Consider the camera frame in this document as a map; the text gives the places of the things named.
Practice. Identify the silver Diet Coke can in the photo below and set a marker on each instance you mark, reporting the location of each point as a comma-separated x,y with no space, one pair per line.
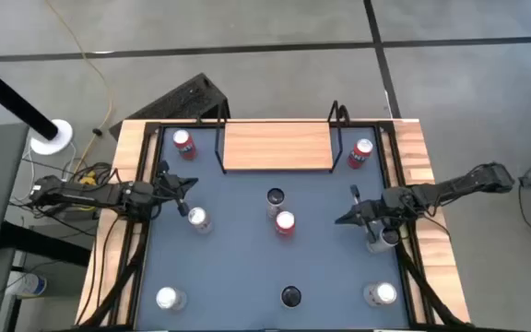
382,293
168,298
199,217

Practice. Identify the grey-blue table mat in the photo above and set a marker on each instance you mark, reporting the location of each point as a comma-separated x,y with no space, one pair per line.
228,267

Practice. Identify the white and blue container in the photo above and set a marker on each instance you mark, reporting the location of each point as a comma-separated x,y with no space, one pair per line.
28,285

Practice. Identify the wooden shelf with black frame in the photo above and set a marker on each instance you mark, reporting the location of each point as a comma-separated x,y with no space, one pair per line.
277,145

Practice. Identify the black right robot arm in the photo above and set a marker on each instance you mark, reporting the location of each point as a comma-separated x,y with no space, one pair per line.
454,184

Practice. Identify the black pole with white base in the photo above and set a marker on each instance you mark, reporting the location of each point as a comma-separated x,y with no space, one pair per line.
12,100

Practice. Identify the black metal table frame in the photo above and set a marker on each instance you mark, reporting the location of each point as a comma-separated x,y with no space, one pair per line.
152,128

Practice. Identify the red Fanta soda can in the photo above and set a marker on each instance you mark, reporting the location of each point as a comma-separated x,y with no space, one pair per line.
285,222
359,156
186,146

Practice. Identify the black perforated computer case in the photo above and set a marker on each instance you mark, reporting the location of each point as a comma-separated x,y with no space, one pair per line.
178,99

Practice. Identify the black metal beam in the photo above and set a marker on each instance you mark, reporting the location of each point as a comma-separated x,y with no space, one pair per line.
39,242

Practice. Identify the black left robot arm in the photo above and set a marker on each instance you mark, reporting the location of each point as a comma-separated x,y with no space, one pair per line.
86,196

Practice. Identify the small black floor object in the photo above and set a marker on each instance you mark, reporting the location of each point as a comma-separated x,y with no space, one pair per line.
97,132

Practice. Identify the white Celsius slim can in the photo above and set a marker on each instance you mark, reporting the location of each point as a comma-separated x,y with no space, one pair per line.
274,198
291,296
383,243

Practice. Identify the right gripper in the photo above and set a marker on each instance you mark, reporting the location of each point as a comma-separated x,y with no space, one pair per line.
374,209

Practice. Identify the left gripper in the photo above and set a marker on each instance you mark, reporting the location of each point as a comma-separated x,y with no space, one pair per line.
164,189

